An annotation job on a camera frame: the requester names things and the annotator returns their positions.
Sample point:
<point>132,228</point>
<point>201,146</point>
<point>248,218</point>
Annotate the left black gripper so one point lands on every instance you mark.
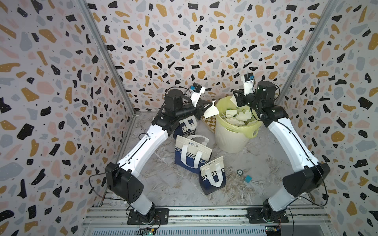
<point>200,110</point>

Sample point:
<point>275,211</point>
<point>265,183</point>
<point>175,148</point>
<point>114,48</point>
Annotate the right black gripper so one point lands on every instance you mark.
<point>239,100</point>

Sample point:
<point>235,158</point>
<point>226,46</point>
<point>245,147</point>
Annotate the navy white tote bag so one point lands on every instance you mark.
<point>192,152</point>

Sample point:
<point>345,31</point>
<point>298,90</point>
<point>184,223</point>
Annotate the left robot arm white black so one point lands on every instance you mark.
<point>122,177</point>

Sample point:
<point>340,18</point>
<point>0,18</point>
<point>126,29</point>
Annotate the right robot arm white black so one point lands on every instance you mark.
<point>308,174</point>

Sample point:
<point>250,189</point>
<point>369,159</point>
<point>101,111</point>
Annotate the wooden checkerboard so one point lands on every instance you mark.
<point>210,123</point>

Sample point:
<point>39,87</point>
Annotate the paper scraps in bin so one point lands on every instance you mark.
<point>237,117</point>

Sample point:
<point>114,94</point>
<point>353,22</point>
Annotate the yellow-green bin liner bag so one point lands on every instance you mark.
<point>229,102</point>

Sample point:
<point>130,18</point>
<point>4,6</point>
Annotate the white plastic trash bin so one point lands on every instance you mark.
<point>232,138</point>

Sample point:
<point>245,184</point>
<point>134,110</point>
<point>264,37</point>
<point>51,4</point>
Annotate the small teal cube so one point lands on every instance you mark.
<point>247,179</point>

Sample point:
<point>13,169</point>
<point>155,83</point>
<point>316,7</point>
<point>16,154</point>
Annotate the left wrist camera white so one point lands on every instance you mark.
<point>198,90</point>

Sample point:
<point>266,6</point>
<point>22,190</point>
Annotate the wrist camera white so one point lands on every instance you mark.
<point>198,90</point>
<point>248,83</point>

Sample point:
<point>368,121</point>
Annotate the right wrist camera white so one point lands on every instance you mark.
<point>248,83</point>

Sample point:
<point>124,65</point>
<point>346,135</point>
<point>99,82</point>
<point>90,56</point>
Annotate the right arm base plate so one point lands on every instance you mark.
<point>261,215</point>

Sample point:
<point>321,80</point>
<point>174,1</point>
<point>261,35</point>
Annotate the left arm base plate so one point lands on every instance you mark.
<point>156,216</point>

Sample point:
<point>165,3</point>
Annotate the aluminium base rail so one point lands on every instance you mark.
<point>298,220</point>

